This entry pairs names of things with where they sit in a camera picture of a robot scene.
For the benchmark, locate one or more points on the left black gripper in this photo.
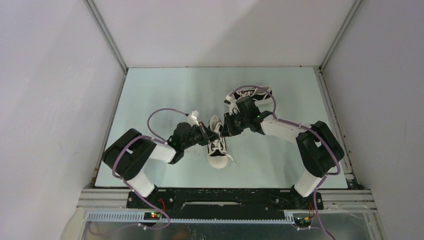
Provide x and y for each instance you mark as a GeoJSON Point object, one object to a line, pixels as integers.
{"type": "Point", "coordinates": [208, 133]}

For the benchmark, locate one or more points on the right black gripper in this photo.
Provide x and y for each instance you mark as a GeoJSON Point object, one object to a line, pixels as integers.
{"type": "Point", "coordinates": [228, 129]}

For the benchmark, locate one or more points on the black white sneaker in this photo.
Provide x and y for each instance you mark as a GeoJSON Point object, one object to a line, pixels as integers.
{"type": "Point", "coordinates": [217, 153]}
{"type": "Point", "coordinates": [260, 95]}

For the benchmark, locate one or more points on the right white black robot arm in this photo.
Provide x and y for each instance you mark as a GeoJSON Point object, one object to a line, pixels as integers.
{"type": "Point", "coordinates": [319, 149]}

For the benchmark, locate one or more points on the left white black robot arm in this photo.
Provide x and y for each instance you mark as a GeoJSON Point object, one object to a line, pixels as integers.
{"type": "Point", "coordinates": [127, 156]}

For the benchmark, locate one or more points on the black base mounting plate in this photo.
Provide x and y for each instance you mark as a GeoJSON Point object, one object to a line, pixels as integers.
{"type": "Point", "coordinates": [227, 203]}

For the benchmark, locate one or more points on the left controller board with LEDs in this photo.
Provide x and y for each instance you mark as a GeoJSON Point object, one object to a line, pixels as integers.
{"type": "Point", "coordinates": [152, 216]}

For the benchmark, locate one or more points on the controller board with leds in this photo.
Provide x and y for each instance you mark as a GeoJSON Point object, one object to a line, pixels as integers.
{"type": "Point", "coordinates": [152, 216]}
{"type": "Point", "coordinates": [302, 223]}

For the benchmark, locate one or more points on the right controller board with LEDs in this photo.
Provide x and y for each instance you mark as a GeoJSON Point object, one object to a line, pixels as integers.
{"type": "Point", "coordinates": [302, 223]}

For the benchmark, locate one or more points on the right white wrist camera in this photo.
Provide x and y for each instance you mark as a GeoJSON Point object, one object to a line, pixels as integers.
{"type": "Point", "coordinates": [230, 101]}

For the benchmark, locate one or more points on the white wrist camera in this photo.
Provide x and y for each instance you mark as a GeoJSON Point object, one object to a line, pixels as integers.
{"type": "Point", "coordinates": [192, 118]}
{"type": "Point", "coordinates": [230, 101]}

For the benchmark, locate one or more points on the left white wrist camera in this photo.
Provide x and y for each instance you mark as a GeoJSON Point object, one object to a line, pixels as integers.
{"type": "Point", "coordinates": [192, 118]}

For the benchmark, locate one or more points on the grey slotted cable duct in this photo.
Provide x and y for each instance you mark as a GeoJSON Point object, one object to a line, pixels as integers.
{"type": "Point", "coordinates": [139, 217]}

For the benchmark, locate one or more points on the aluminium front frame rail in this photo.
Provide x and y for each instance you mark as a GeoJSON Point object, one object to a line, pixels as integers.
{"type": "Point", "coordinates": [333, 199]}

